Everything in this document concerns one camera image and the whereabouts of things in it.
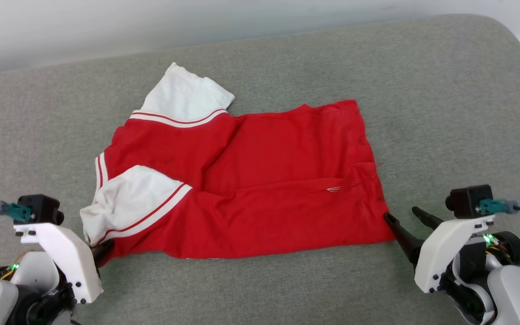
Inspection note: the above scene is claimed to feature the black right camera cable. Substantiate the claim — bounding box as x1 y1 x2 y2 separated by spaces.
477 199 520 223

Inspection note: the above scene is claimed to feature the red and white jersey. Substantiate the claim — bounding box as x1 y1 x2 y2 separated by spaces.
79 62 396 261

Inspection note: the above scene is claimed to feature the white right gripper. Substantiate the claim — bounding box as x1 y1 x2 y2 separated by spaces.
383 206 496 294

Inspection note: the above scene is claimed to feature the black left camera cable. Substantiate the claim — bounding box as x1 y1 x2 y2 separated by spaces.
0 201 33 224

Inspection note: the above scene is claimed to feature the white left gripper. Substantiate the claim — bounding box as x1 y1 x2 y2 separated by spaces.
14 222 115 304

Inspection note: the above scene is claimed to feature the black camera cable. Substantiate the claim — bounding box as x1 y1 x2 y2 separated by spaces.
477 199 520 223
0 201 33 224

